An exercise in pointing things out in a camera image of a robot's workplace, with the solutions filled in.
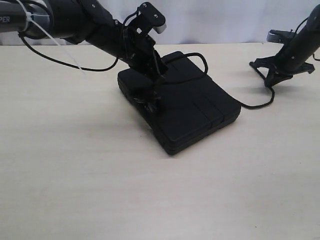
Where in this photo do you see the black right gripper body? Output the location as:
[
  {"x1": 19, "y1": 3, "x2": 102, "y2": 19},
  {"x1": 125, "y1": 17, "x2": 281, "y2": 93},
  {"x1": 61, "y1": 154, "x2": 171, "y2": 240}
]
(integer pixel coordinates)
[{"x1": 271, "y1": 37, "x2": 310, "y2": 73}]

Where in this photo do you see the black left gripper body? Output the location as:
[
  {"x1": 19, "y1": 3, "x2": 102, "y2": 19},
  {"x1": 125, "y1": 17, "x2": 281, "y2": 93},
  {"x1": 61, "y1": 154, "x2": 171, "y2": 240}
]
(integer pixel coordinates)
[{"x1": 112, "y1": 24, "x2": 160, "y2": 73}]

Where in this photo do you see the black cord with frayed knot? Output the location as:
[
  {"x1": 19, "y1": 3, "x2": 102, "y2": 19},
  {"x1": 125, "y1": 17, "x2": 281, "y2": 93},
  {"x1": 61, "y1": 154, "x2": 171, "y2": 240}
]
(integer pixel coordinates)
[{"x1": 133, "y1": 51, "x2": 276, "y2": 113}]

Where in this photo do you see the black plastic carrying case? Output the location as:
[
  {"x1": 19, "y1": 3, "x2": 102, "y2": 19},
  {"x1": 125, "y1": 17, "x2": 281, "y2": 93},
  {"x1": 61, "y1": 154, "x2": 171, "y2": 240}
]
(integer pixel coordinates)
[{"x1": 117, "y1": 51, "x2": 241, "y2": 155}]

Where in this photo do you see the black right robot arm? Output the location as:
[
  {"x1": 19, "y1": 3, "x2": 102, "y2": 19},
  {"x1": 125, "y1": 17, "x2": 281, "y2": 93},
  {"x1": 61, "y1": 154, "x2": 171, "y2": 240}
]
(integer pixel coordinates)
[{"x1": 249, "y1": 5, "x2": 320, "y2": 88}]

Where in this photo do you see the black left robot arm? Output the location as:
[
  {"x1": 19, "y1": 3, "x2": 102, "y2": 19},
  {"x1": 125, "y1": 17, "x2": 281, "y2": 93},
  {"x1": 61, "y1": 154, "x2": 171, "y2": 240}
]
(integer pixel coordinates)
[{"x1": 0, "y1": 0, "x2": 168, "y2": 81}]

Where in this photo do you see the white backdrop curtain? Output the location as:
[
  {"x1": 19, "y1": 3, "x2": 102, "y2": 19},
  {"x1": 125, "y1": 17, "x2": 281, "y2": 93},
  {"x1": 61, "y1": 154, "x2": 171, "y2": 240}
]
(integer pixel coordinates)
[{"x1": 0, "y1": 0, "x2": 320, "y2": 46}]

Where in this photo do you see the white zip tie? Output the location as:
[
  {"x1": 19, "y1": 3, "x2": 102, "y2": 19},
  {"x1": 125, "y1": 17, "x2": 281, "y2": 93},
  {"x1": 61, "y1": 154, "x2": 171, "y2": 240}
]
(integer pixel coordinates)
[{"x1": 15, "y1": 0, "x2": 85, "y2": 75}]

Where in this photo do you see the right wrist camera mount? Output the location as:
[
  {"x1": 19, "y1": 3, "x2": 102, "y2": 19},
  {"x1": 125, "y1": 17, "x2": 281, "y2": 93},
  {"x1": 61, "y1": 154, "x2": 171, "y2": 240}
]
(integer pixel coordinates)
[{"x1": 266, "y1": 29, "x2": 297, "y2": 44}]

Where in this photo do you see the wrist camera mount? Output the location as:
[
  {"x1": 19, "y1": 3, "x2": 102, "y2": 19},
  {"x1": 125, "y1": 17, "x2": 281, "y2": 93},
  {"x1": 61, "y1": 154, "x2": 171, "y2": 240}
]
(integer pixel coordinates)
[
  {"x1": 127, "y1": 1, "x2": 167, "y2": 36},
  {"x1": 266, "y1": 29, "x2": 297, "y2": 44}
]

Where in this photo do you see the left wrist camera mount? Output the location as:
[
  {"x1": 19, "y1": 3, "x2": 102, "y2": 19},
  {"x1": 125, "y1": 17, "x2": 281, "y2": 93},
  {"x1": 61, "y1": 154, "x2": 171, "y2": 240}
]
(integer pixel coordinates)
[{"x1": 127, "y1": 1, "x2": 167, "y2": 36}]

